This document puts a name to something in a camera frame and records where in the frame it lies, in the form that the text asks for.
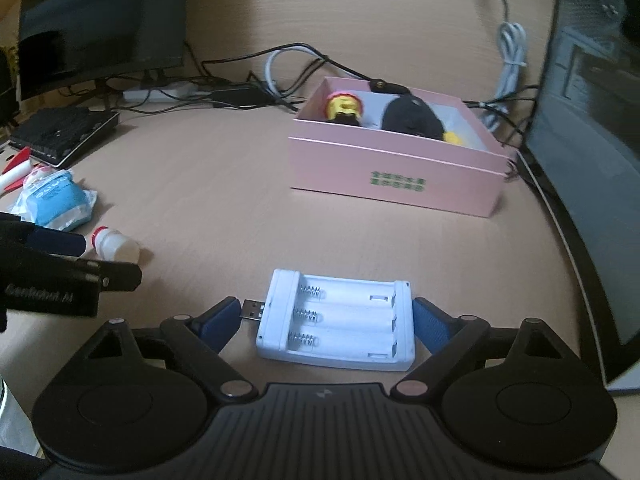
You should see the computer case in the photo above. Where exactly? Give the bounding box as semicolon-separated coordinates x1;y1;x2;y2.
517;0;640;393

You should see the grey looped cable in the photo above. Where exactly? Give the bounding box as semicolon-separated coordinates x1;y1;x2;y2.
264;45;331;98

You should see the blue tissue packet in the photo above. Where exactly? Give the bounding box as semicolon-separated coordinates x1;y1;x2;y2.
11;170;97;232

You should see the black plush toy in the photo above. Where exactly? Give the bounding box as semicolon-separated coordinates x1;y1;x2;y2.
381;95;446;142

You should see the dark computer monitor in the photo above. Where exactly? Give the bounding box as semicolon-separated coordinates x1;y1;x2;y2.
17;0;193;101

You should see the white battery charger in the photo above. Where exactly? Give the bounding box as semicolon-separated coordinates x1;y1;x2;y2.
240;269;417;372

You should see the black power adapter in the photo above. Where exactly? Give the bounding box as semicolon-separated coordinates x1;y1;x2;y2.
210;87;263;108

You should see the small white red-capped bottle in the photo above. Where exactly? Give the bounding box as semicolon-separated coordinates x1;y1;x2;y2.
90;226;141;262

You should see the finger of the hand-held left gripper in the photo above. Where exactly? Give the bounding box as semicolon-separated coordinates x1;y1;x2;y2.
22;227;87;258
75;260;143;292

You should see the white coiled cable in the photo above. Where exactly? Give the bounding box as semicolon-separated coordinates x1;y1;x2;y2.
472;0;528;131

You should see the black keyboard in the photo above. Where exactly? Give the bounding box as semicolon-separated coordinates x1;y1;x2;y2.
9;106;121;169

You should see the black cable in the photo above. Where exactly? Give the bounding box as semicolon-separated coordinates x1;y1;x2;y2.
200;45;411;97

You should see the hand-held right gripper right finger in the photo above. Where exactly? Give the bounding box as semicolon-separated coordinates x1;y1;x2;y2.
391;297;563;399

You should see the white power strip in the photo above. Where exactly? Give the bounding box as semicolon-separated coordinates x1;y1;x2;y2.
122;84;211;102

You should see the red and white rocket toy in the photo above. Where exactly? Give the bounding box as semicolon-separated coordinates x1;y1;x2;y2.
0;146;33;196

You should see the pink box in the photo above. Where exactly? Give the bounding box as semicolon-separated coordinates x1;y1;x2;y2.
288;76;516;218

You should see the pink lidded yellow toy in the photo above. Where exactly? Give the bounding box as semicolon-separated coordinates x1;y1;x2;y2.
325;91;363;128

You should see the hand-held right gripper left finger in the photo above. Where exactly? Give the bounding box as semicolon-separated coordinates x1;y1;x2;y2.
82;296;253;399

